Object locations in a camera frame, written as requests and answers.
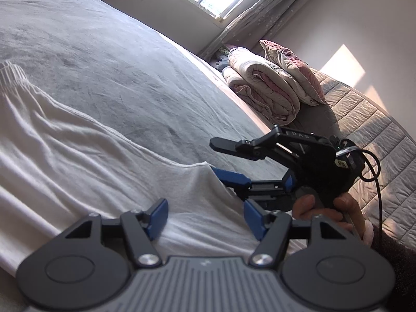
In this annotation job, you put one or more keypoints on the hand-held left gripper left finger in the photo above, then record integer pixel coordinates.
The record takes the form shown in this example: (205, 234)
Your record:
(157, 216)

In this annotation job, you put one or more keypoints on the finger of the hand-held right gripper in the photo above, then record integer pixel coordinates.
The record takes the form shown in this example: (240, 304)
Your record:
(234, 178)
(227, 145)

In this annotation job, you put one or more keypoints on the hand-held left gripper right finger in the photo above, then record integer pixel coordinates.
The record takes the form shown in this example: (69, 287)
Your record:
(256, 219)

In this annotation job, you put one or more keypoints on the white pants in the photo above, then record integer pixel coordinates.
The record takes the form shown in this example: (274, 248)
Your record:
(81, 169)

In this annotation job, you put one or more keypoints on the person's right hand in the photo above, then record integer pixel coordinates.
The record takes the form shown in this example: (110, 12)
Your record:
(349, 208)

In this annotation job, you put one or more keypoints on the quilted beige headboard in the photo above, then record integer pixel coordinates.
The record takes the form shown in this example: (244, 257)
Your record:
(373, 130)

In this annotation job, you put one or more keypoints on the folded beige pink quilt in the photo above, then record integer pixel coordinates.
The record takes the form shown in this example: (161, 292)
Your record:
(260, 84)

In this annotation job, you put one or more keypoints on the green patterned cloth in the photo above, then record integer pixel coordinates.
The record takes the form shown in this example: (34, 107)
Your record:
(223, 52)

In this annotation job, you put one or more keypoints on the beige pink pillow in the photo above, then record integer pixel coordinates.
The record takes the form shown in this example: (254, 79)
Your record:
(292, 68)

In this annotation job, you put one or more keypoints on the grey patterned curtain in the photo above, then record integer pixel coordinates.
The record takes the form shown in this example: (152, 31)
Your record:
(260, 16)

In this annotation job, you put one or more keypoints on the grey bed cover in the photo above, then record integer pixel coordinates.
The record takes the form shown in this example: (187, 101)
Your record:
(113, 71)

